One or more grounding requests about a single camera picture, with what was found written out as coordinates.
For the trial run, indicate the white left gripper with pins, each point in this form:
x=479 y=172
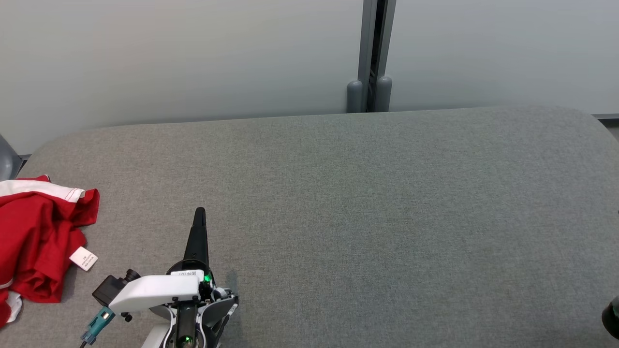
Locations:
x=154 y=290

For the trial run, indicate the red jersey with white sleeves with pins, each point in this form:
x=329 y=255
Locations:
x=34 y=261

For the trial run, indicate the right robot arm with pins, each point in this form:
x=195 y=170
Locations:
x=613 y=316

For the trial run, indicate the grey slanted partition leg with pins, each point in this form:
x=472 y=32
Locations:
x=6 y=162

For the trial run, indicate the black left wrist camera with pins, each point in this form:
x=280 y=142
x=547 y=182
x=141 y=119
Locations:
x=109 y=289

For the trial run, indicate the grey double partition post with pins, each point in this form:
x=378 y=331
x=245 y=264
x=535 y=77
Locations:
x=363 y=48

